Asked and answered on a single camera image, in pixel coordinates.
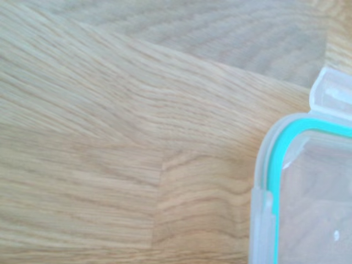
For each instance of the clear lid with teal seal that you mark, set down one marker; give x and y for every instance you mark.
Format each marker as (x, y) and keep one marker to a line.
(316, 192)

